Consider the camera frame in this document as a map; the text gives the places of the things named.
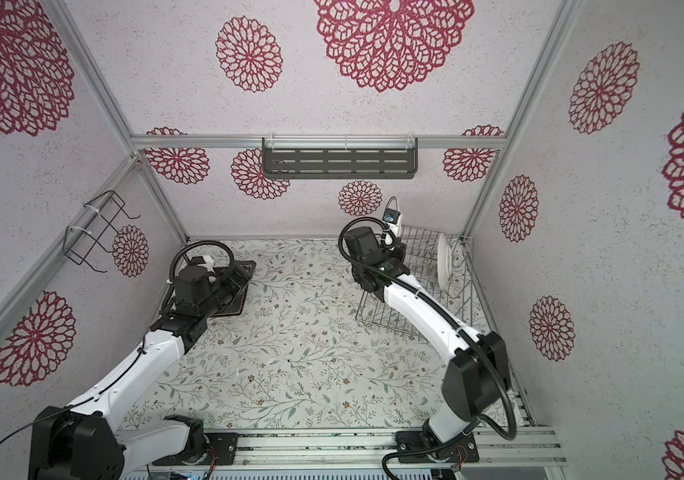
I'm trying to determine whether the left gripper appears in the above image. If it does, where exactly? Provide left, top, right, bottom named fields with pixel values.
left=200, top=259, right=256, bottom=319

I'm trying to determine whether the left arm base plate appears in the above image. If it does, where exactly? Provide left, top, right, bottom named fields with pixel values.
left=152, top=433, right=239, bottom=467

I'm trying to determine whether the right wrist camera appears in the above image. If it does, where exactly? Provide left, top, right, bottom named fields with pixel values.
left=382, top=207, right=402, bottom=243

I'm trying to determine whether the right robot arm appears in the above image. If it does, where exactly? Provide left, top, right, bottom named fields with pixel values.
left=338, top=217, right=517, bottom=446

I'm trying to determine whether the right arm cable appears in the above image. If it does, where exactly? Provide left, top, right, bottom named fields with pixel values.
left=337, top=215, right=518, bottom=480

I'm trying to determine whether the black plate with gold rim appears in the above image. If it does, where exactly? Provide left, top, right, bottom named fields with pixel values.
left=213, top=260, right=257, bottom=317

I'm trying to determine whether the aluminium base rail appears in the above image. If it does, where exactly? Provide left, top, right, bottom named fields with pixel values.
left=120, top=427, right=568, bottom=475

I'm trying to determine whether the wire dish rack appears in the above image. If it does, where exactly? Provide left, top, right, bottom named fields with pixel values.
left=355, top=225, right=488, bottom=343

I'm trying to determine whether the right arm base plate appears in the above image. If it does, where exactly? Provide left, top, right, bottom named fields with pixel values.
left=395, top=430, right=480, bottom=464

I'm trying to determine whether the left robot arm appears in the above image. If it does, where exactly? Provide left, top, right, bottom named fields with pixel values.
left=28, top=256, right=256, bottom=479

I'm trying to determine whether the white round plate front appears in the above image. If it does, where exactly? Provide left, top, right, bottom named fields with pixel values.
left=436, top=232, right=452, bottom=291

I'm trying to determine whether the black wire wall basket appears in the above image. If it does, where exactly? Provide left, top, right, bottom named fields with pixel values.
left=61, top=190, right=140, bottom=274

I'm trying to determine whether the grey wall shelf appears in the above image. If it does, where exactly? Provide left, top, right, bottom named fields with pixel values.
left=261, top=137, right=419, bottom=180

